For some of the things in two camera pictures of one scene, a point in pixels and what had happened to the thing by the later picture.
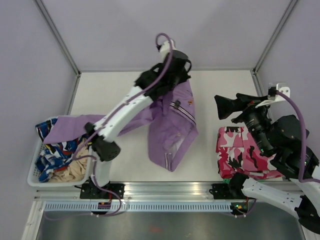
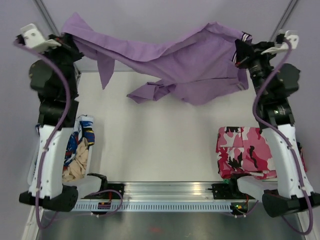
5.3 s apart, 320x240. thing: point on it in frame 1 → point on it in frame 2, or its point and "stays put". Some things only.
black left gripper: x=184 y=77 → x=68 y=45
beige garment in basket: x=77 y=170 stays put
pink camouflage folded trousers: x=237 y=152 stays put
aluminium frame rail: x=134 y=192 stays put
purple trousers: x=171 y=122 → x=190 y=69
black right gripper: x=226 y=105 → x=248 y=52
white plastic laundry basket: x=33 y=177 stays put
